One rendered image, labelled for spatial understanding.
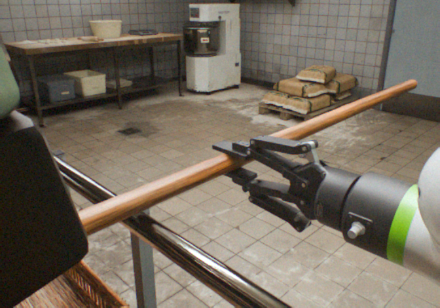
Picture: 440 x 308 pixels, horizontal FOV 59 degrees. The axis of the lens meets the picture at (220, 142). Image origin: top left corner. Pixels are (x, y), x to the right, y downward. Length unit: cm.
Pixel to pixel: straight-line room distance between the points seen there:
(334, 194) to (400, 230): 8
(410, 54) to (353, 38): 78
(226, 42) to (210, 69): 53
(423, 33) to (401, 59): 39
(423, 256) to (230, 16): 589
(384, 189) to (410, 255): 7
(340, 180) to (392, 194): 6
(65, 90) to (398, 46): 415
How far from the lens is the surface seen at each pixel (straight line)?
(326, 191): 49
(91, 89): 532
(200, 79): 595
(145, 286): 111
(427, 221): 34
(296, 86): 479
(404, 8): 541
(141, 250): 104
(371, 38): 560
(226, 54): 619
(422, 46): 534
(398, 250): 46
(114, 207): 48
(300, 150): 51
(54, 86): 511
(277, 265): 234
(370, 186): 47
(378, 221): 46
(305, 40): 609
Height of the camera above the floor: 144
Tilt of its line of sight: 21 degrees down
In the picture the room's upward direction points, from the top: straight up
